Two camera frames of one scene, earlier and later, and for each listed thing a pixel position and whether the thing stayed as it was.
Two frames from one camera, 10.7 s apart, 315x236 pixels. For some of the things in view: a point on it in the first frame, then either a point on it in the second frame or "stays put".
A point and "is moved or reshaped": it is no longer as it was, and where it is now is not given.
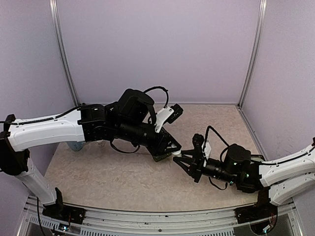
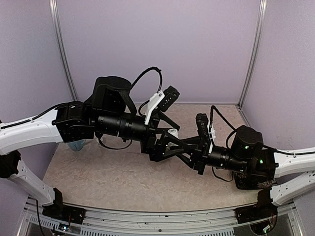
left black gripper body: x=155 y=148 stays put
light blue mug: x=76 y=145 stays put
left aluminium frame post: x=68 y=73 stays put
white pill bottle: x=176 y=154 is moved or reshaped
